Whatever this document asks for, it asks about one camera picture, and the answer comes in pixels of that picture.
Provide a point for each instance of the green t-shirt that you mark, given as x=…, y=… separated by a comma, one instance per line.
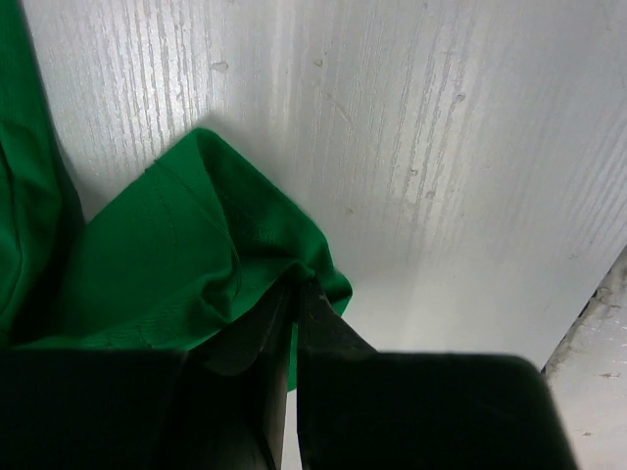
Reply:
x=188, y=247

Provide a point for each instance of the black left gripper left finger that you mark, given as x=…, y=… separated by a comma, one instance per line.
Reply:
x=219, y=406

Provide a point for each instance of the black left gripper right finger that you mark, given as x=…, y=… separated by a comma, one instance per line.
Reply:
x=359, y=408

